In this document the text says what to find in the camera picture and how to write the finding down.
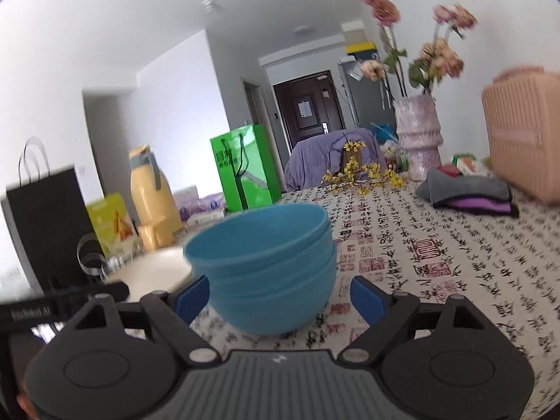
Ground blue bowl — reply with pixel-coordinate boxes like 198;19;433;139
183;203;331;278
205;227;337;300
210;249;337;335

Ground black paper bag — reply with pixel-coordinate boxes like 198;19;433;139
0;137;108;296

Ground open purple tissue pack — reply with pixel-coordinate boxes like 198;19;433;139
173;186;202;211

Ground dried pink roses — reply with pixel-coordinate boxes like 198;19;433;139
352;0;478;97

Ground yellow box on fridge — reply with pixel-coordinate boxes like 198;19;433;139
345;41;378;57

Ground cream plate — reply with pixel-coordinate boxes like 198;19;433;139
105;245;195;298

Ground dark wooden door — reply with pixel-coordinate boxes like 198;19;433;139
273;70;346;154

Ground pink mottled vase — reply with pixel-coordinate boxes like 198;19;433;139
392;96;443;181

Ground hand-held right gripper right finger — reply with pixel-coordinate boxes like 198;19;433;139
340;275;486;365

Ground grey purple pouch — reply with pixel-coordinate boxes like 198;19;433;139
415;167;520;218

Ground grey fridge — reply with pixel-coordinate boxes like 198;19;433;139
337;55;397;134

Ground yellow cardboard box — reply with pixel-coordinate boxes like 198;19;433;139
85;192;140;250

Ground green paper bag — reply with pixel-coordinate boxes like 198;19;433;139
210;124;283;213

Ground yellow thermos jug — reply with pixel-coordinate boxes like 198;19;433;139
129;145;184;237

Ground pink hard case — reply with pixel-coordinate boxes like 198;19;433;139
481;65;560;205

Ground yellow flower sprigs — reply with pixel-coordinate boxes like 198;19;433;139
321;140;405;195

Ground purple jacket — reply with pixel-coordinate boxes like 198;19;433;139
284;128;388;193

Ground red green packet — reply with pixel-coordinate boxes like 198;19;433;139
453;153;493;176

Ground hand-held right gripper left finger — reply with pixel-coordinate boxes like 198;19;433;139
61;275;219;365

